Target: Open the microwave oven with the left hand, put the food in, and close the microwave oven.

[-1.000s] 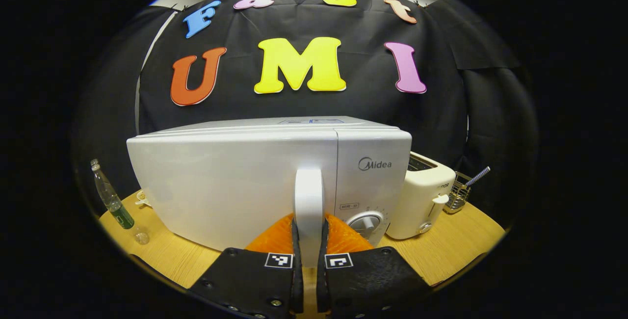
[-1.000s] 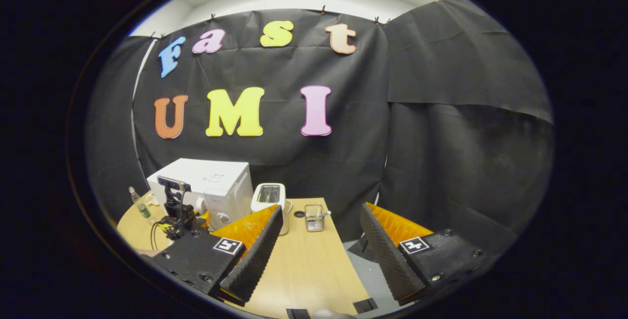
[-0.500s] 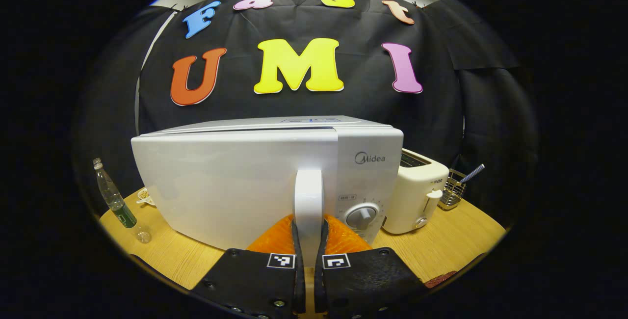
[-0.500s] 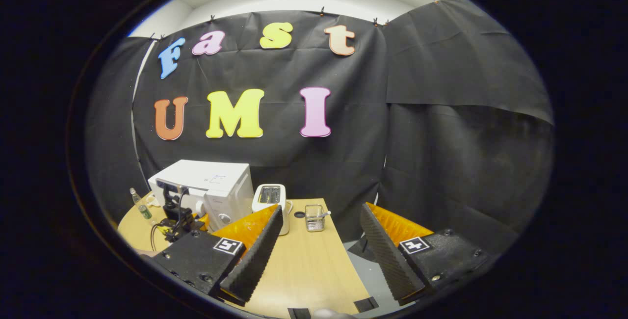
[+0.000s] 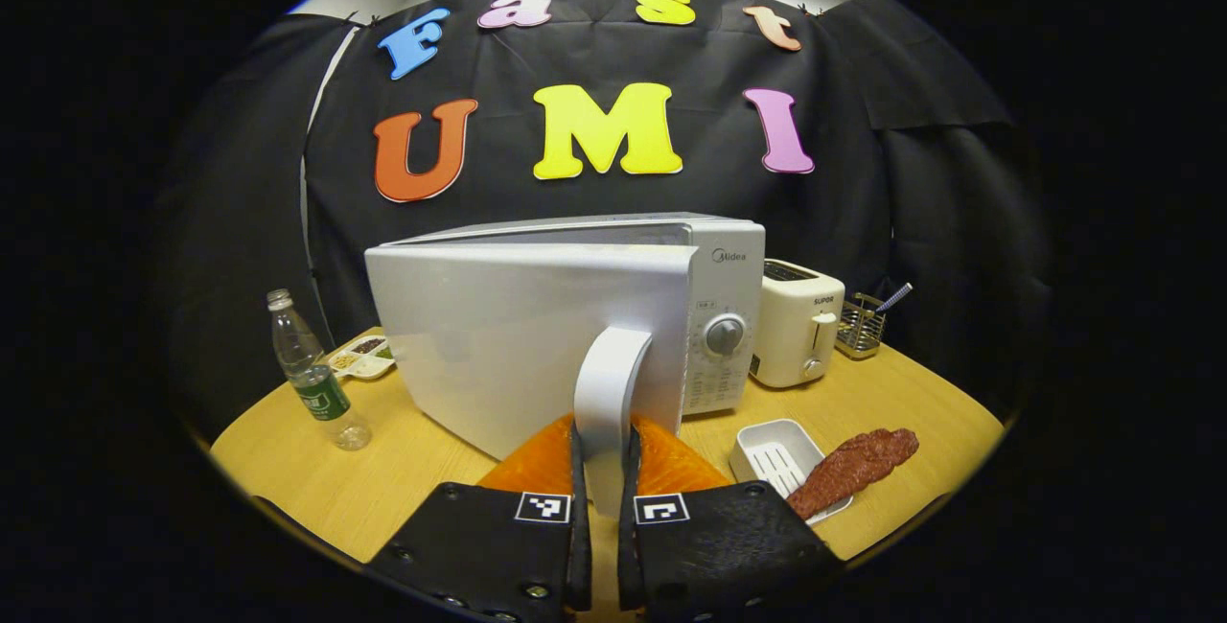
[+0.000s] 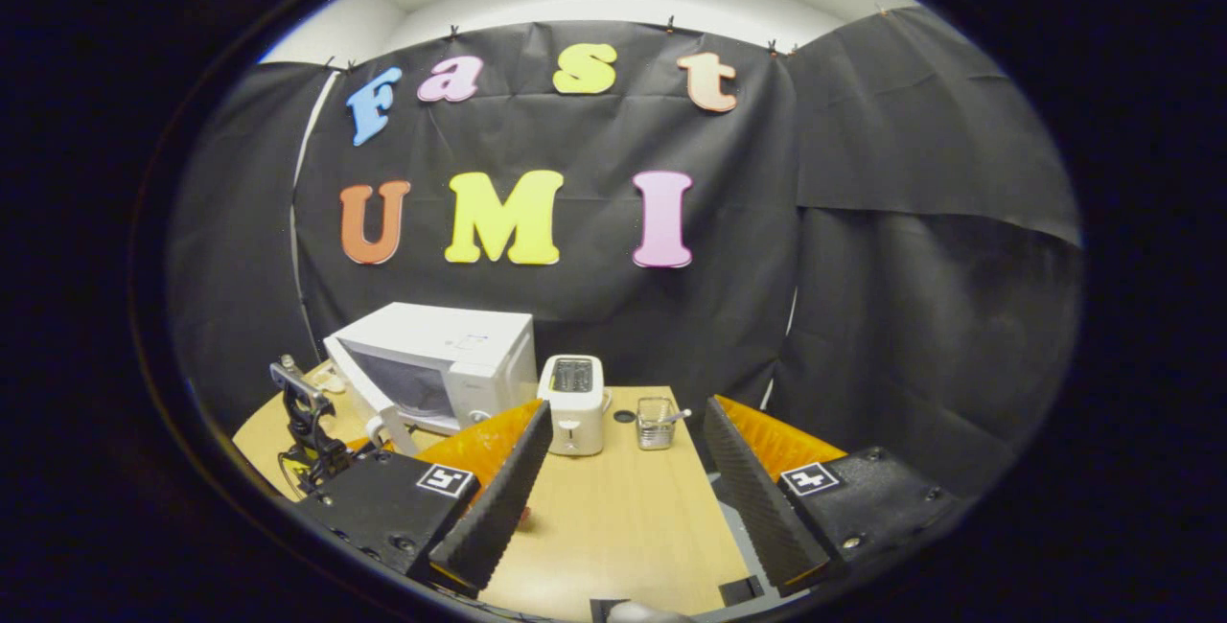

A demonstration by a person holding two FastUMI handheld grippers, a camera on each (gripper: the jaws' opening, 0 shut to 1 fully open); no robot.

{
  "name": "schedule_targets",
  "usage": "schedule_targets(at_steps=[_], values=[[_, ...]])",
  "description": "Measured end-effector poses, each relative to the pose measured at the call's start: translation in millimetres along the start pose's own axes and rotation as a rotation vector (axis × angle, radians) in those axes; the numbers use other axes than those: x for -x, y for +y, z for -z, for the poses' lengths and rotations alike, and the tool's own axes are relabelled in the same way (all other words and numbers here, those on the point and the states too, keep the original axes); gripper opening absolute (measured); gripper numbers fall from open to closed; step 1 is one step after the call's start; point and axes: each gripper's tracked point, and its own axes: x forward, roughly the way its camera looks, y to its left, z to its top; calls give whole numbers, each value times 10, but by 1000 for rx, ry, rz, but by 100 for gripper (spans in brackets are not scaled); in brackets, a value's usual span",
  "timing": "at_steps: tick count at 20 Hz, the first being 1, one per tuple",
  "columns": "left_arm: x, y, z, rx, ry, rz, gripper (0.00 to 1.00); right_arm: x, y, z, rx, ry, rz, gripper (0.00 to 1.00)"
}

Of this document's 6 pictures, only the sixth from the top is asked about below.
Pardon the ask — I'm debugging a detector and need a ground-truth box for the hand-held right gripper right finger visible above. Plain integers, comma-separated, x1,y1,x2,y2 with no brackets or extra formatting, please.
703,395,960,597

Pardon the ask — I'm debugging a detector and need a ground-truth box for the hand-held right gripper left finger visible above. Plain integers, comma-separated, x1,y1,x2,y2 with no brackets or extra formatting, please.
288,400,555,600

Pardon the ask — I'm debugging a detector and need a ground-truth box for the white microwave oven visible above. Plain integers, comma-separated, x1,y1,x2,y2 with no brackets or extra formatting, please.
323,302,538,456

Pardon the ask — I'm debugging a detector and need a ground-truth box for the white toaster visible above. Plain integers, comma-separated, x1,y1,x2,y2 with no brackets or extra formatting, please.
537,355,612,457

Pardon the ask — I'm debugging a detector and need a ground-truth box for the metal wire basket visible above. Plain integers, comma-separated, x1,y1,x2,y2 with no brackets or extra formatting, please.
637,397,678,451

